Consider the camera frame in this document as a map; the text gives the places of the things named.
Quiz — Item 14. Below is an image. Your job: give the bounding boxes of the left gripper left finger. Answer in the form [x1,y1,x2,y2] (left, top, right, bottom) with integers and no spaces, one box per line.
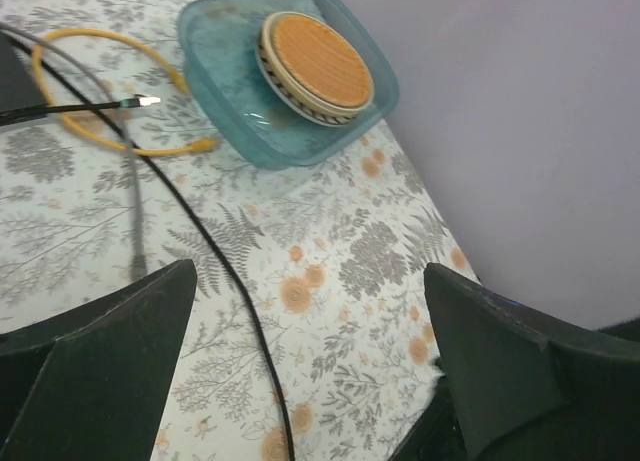
[1,260,197,460]

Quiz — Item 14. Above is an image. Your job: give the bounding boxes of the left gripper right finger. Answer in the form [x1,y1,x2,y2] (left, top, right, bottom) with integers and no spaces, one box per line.
[399,263,639,460]

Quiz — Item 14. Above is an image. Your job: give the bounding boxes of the black ethernet cable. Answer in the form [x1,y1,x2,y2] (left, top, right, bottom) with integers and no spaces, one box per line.
[0,30,294,461]

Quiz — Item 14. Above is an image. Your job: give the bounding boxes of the black network switch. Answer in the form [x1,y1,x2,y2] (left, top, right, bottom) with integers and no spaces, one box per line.
[0,34,47,127]

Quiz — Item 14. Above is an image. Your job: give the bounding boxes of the floral tablecloth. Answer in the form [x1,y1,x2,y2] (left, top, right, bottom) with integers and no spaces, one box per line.
[1,0,472,460]

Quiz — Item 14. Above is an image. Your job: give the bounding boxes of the teal plastic tray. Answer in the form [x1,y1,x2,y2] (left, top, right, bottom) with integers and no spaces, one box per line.
[176,0,400,170]

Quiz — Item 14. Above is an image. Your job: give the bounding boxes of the grey ethernet cable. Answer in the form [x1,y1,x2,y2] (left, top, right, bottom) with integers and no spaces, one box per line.
[0,23,149,282]

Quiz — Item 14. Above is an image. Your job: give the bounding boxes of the yellow ethernet cable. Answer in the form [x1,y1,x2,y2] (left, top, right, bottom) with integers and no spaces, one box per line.
[32,28,221,157]

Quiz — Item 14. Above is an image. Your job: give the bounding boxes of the black braided cable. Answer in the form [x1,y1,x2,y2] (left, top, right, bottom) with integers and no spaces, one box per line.
[0,96,162,121]

